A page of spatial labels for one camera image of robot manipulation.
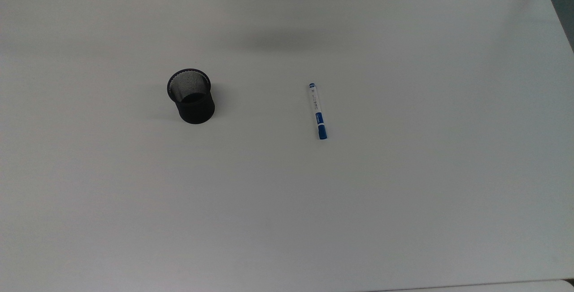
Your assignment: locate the black mesh pen cup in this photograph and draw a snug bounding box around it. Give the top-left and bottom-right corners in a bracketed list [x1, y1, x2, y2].
[167, 69, 216, 125]

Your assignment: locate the white adjacent table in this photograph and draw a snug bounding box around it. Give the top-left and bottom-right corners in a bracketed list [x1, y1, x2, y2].
[372, 279, 574, 292]

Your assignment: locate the blue and white marker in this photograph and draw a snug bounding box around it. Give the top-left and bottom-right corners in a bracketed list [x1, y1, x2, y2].
[308, 83, 328, 140]

